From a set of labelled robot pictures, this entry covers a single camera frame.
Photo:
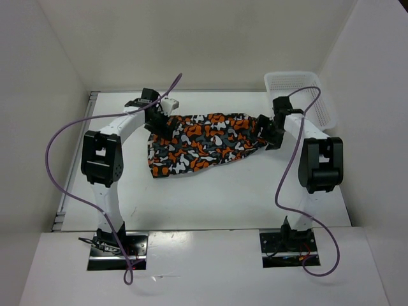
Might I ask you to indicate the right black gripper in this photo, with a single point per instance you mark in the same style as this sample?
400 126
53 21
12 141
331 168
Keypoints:
273 142

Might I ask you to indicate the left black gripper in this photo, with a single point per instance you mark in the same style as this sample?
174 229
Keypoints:
162 131

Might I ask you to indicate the orange camouflage shorts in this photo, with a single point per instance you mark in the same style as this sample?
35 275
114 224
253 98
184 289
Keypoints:
201 141

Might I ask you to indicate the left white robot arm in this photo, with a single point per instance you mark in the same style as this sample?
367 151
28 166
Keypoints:
103 164

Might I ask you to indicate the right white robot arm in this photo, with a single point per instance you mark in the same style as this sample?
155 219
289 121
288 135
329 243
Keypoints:
320 166

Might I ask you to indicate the white plastic basket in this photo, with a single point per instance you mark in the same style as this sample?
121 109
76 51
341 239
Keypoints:
305 88

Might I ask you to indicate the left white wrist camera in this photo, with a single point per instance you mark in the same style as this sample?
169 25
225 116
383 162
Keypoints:
168 105

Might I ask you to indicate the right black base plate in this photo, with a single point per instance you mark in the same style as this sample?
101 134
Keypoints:
279 254

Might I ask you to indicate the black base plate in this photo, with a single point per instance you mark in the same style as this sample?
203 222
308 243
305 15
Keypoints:
279 254
105 257

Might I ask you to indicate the aluminium table edge rail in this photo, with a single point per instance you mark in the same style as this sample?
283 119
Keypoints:
60 214

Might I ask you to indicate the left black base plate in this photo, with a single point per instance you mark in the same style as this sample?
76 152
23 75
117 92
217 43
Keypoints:
105 257

